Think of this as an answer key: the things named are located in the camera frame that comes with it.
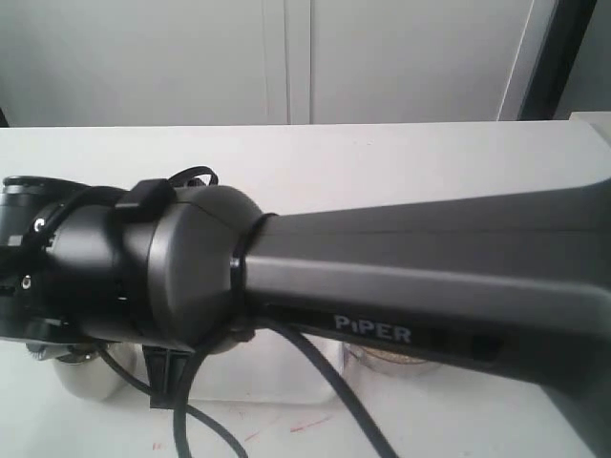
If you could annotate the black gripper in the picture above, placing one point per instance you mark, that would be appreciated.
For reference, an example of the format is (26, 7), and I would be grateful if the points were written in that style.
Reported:
(74, 262)

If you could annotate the stainless steel cup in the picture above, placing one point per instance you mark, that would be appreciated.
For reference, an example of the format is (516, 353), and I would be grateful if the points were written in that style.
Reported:
(87, 376)

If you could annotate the white cabinet doors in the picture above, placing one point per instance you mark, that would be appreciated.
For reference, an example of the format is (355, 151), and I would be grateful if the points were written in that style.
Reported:
(132, 63)

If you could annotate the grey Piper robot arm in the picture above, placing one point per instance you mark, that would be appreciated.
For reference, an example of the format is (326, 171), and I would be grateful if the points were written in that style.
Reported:
(516, 285)

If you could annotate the steel bowl of rice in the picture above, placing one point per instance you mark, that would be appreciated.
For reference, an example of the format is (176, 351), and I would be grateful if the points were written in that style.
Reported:
(388, 363)

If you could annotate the white rectangular tray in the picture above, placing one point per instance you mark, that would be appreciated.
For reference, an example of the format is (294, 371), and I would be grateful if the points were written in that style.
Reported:
(268, 369)

